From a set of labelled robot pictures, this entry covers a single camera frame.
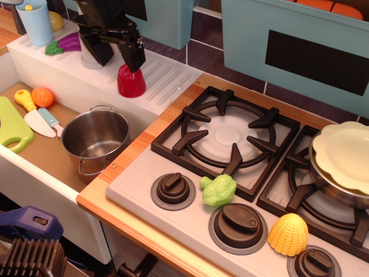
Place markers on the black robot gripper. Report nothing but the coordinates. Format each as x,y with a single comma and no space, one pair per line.
106,21

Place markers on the red toy sweet potato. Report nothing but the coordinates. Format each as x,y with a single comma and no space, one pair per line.
130,85

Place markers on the stainless steel pot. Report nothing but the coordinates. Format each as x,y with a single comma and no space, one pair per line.
94,139

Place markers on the white faucet base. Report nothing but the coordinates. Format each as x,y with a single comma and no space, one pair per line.
88,59

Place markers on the purple toy eggplant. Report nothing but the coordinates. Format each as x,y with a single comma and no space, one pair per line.
70,42

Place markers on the teal cabinet left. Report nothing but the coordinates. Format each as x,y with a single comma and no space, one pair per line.
167,22

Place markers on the yellow toy lemon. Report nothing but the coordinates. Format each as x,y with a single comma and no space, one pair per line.
56,21

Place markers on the orange toy fruit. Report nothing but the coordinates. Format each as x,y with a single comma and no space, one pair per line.
42,97

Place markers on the light blue plastic cup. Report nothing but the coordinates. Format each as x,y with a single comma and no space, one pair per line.
36,21

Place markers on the white toy sink unit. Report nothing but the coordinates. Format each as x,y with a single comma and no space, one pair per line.
42,175

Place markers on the green toy cutting board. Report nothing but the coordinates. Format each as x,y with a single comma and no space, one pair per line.
15,132

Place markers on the left black burner grate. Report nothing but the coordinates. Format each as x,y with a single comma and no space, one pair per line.
220,133

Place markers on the black burner grate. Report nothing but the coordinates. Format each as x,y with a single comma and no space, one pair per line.
220,133
291,189

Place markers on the left brown stove knob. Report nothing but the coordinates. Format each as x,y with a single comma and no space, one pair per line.
173,192

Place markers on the brown stove knob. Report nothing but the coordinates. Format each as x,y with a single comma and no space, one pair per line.
314,261
238,229
173,192

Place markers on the green toy broccoli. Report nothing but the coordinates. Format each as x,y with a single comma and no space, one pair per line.
218,191

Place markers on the grey stove top panel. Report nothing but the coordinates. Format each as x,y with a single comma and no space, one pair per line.
189,226

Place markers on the blue clamp device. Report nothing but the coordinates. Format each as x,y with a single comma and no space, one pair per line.
30,223

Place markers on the teal cabinet with black panel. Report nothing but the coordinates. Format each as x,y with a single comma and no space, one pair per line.
312,52

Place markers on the middle brown stove knob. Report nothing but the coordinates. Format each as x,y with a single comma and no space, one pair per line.
238,229

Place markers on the brown finned heat sink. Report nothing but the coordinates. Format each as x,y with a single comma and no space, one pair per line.
34,258

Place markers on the right black burner grate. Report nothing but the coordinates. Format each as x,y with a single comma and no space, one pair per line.
291,189

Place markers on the pale yellow flower plate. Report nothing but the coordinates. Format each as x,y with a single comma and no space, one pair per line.
341,150

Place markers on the yellow toy corn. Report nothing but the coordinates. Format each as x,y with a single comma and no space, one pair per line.
289,235

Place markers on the steel pan on stove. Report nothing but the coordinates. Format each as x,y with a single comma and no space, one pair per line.
325,183

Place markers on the right brown stove knob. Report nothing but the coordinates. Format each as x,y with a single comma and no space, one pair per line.
314,261

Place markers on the blue handled toy knife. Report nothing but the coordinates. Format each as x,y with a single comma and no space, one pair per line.
51,120

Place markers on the yellow handled toy knife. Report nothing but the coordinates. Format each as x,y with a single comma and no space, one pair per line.
33,117

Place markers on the black oven door handle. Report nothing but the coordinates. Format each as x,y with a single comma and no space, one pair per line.
143,269

